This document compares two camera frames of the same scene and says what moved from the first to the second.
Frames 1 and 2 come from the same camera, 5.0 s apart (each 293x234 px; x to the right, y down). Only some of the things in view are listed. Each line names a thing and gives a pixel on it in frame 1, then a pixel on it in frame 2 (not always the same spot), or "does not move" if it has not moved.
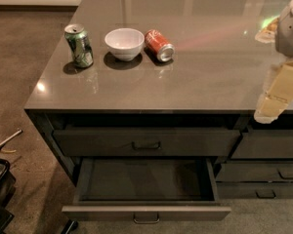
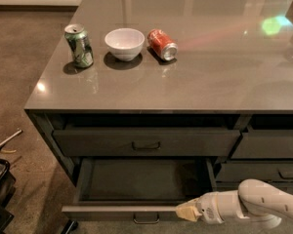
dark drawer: x=270 y=143 does not move
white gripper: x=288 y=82 -> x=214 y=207
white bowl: x=124 y=43 does not move
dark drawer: x=146 y=189 does not move
